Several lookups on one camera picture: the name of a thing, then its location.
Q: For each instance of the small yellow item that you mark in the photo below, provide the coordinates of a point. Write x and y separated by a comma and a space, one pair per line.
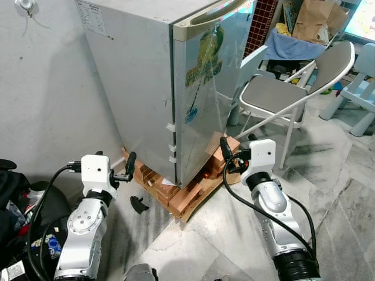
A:
282, 28

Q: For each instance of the small black plastic piece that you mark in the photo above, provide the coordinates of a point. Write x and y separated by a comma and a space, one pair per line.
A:
138, 205

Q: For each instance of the white wall hook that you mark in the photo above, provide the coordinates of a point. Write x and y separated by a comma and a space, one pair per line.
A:
26, 6

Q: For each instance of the white fridge rating label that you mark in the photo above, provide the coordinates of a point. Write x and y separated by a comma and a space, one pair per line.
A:
91, 17

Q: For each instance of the colourful cartoon screen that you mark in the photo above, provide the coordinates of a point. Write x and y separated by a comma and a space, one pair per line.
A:
363, 20

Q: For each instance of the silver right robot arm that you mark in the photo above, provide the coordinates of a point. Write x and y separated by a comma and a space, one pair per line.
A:
270, 202

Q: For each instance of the blue cloth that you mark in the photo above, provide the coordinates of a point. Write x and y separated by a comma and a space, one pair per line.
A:
290, 47

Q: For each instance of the silver mini fridge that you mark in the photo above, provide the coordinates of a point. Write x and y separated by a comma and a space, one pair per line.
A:
135, 88

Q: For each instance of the grey white folding chair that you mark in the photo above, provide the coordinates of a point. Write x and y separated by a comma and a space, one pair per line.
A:
266, 93

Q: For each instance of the brown wooden fridge base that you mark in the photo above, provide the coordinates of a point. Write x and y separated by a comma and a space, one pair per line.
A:
181, 199

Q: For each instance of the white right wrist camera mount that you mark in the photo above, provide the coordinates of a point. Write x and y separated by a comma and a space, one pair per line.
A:
262, 155

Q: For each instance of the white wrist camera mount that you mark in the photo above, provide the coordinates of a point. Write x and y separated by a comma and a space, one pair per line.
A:
262, 155
95, 172

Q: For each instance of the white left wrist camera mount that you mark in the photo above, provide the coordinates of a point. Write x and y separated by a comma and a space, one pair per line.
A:
95, 172

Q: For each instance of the red tiled pillar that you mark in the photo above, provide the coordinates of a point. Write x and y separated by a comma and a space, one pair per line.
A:
258, 23

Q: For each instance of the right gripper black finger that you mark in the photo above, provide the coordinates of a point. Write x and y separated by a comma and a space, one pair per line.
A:
225, 148
253, 137

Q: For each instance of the brown paper bag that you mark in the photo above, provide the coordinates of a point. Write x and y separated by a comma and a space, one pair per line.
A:
313, 20

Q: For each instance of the black backpack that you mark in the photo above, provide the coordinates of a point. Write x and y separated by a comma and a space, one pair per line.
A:
14, 216

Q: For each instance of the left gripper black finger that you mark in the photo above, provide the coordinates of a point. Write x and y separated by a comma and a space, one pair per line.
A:
102, 154
131, 163

